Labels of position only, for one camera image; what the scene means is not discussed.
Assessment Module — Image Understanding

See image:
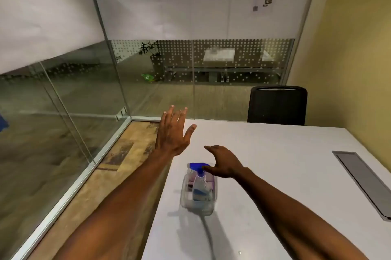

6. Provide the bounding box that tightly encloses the person's left hand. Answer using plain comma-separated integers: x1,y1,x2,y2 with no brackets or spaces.
155,105,197,157

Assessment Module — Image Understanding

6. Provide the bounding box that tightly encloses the person's right hand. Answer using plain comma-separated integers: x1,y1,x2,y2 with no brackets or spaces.
203,145,245,179

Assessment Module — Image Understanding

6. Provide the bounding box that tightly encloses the person's right forearm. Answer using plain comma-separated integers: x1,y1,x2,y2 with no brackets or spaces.
237,168,371,260

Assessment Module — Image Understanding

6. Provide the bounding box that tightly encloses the person's left forearm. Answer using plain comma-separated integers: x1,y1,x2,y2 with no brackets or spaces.
53,148,176,260

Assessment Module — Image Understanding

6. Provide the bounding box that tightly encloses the blue trigger spray bottle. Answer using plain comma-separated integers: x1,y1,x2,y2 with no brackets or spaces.
187,162,214,203

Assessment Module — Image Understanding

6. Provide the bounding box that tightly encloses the clear plastic container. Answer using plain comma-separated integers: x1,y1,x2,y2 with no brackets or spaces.
180,169,218,217

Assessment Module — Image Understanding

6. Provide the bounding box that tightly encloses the potted green plant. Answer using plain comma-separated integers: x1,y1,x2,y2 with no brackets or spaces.
138,40,163,82

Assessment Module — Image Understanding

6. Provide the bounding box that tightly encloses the white table behind glass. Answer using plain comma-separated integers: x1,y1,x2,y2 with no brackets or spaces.
202,48,236,62

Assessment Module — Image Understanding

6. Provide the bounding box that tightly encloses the black office chair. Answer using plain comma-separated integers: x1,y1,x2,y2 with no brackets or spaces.
247,85,308,126

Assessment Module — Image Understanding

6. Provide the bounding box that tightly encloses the large white paper sheet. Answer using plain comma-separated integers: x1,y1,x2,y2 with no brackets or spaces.
91,0,316,41
0,0,105,75

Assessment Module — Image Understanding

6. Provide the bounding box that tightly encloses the metal glass partition post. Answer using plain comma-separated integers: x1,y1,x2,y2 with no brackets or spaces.
83,0,132,120

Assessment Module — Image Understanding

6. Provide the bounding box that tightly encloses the gray table cable hatch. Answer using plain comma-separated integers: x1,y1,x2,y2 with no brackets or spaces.
332,151,391,221

